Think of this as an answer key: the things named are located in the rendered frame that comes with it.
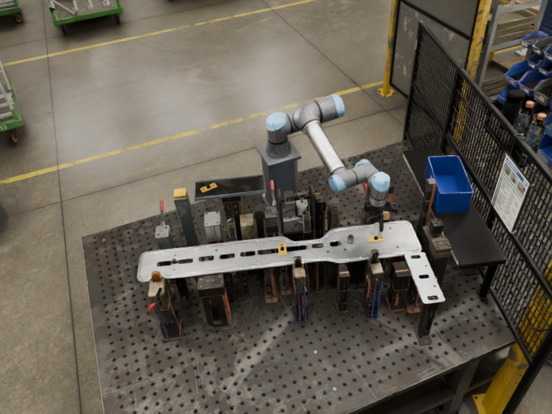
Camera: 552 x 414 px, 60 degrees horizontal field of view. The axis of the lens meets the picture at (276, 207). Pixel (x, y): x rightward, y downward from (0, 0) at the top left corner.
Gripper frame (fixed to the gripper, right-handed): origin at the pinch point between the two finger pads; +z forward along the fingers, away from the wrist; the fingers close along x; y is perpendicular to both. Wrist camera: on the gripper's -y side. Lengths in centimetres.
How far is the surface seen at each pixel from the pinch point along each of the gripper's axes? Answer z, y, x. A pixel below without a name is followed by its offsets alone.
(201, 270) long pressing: 9, 86, 0
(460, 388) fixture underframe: 71, -35, 59
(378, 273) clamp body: 1.1, 7.2, 23.9
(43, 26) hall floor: 180, 293, -631
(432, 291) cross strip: 3.6, -13.6, 36.7
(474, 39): 17, -145, -176
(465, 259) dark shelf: 1.5, -34.0, 25.6
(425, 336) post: 32, -13, 44
